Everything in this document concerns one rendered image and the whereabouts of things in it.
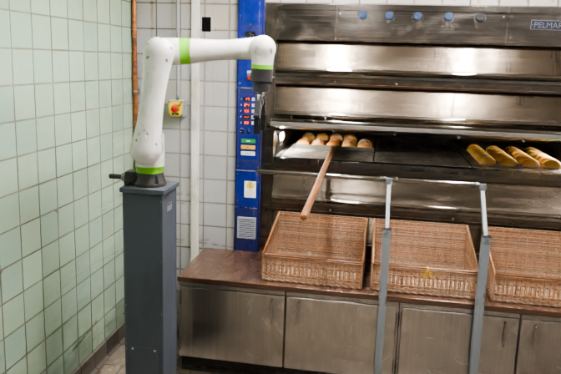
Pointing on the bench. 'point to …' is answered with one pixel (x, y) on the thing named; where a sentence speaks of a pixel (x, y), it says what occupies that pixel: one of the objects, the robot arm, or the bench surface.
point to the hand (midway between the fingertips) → (259, 129)
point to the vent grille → (246, 227)
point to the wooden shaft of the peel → (316, 187)
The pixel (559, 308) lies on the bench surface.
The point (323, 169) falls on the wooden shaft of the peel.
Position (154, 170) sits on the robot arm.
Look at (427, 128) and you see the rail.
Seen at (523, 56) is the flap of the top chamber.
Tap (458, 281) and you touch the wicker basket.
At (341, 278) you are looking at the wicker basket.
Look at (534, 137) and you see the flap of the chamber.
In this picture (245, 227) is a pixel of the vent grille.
